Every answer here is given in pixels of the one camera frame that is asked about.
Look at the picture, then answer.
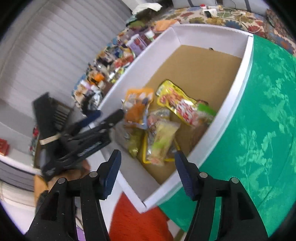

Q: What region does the orange snack pouch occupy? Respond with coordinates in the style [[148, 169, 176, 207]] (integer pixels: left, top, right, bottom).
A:
[[122, 88, 154, 130]]

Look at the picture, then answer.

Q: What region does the pale green snack bag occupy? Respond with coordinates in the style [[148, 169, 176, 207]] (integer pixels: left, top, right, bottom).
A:
[[148, 120, 180, 166]]

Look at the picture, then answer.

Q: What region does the yellow red snack bag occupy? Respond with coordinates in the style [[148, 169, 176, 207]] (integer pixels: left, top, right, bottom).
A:
[[156, 80, 216, 127]]

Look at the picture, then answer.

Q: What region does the green patterned bedspread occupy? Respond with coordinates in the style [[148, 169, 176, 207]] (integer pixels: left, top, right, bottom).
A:
[[158, 34, 296, 239]]

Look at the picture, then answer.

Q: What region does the white cardboard box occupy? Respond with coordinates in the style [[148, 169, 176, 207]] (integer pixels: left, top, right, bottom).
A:
[[87, 22, 254, 214]]

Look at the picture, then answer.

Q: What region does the dark floral cloth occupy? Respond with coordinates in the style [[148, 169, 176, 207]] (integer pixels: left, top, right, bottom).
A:
[[264, 9, 295, 56]]

